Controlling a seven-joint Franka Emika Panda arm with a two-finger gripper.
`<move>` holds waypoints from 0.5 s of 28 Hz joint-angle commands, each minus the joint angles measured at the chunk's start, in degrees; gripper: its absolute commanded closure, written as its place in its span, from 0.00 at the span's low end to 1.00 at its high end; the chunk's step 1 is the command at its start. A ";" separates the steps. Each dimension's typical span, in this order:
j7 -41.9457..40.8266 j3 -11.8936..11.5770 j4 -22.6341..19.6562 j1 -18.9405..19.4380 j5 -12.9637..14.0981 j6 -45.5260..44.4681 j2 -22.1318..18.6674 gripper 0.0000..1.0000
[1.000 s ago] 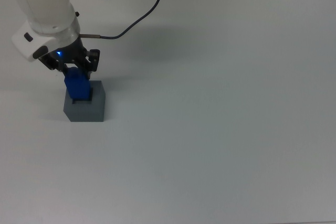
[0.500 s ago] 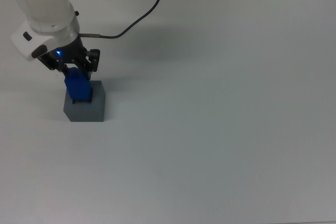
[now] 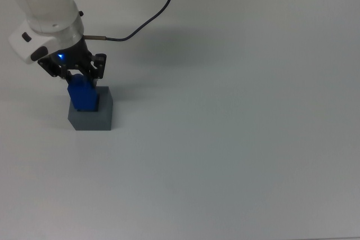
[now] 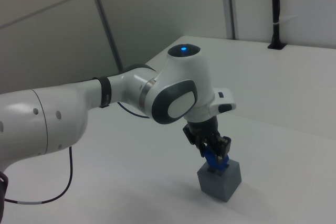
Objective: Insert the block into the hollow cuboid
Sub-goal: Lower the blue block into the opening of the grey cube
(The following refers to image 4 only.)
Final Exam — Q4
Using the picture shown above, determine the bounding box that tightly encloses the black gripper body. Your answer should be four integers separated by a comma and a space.
186, 116, 220, 141

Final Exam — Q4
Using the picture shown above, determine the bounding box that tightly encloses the blue block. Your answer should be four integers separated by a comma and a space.
203, 147, 230, 172

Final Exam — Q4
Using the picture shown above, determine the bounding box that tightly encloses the grey hollow cuboid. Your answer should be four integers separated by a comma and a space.
197, 159, 242, 202

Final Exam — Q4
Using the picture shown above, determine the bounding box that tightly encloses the black pole with base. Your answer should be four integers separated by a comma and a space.
267, 0, 287, 50

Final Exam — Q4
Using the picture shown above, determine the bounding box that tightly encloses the black cable strap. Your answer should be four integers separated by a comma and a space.
93, 76, 113, 109

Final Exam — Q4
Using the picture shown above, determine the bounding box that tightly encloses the upright grey partition post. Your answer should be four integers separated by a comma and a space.
225, 0, 237, 40

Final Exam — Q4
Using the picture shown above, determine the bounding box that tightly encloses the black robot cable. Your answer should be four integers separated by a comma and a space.
4, 102, 156, 205

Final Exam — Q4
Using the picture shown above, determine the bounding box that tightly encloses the slanted grey partition post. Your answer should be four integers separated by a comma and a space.
85, 0, 124, 70

